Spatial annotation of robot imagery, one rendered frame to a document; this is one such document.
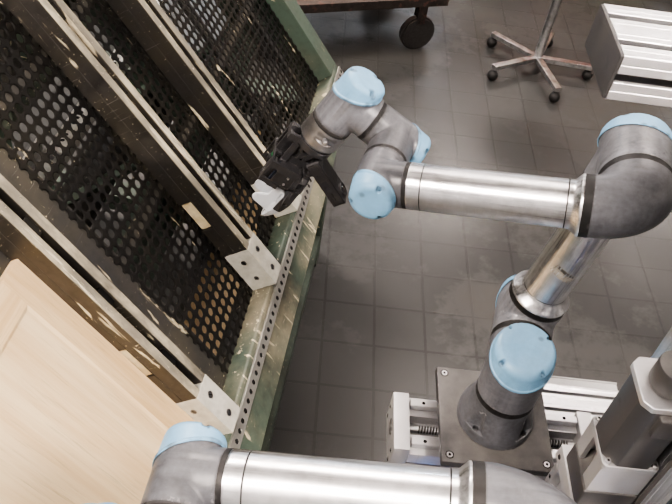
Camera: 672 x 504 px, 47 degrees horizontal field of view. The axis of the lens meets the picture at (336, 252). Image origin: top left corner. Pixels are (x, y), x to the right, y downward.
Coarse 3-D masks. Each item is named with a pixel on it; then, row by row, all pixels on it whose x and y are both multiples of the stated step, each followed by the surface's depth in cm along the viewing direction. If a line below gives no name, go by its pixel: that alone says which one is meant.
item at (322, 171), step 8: (312, 160) 139; (320, 160) 139; (312, 168) 139; (320, 168) 139; (328, 168) 142; (320, 176) 140; (328, 176) 141; (336, 176) 145; (320, 184) 142; (328, 184) 141; (336, 184) 143; (328, 192) 143; (336, 192) 143; (344, 192) 145; (336, 200) 144; (344, 200) 145
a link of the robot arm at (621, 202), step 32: (384, 160) 123; (640, 160) 115; (352, 192) 121; (384, 192) 119; (416, 192) 120; (448, 192) 119; (480, 192) 117; (512, 192) 116; (544, 192) 115; (576, 192) 114; (608, 192) 112; (640, 192) 112; (544, 224) 118; (576, 224) 114; (608, 224) 113; (640, 224) 113
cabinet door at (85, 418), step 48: (0, 288) 127; (48, 288) 136; (0, 336) 125; (48, 336) 133; (96, 336) 142; (0, 384) 123; (48, 384) 130; (96, 384) 140; (144, 384) 149; (0, 432) 120; (48, 432) 128; (96, 432) 137; (144, 432) 147; (0, 480) 118; (48, 480) 125; (96, 480) 134; (144, 480) 143
